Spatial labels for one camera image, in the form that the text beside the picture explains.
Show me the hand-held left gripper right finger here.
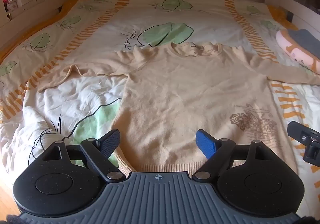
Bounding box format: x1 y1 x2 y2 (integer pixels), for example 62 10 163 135
192 129 273 181

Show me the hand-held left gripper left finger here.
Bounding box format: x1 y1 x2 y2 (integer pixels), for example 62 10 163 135
41 129 126 181

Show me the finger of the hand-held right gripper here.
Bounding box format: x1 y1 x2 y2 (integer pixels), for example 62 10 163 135
287 121 320 165

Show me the beige knit sweater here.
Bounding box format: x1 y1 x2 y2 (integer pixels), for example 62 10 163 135
39 42 320 173

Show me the pink plush pillow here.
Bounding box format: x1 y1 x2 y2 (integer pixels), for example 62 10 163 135
276 29 320 74

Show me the grey cloth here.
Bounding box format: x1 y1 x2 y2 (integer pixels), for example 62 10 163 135
287 29 320 60

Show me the white and blue shelf unit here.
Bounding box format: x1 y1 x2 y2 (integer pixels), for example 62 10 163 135
282 0 320 33

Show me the leaf print duvet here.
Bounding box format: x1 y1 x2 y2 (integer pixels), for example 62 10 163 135
0 0 320 182

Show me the floral cloth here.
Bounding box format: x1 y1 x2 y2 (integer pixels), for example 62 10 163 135
2 0 19 14

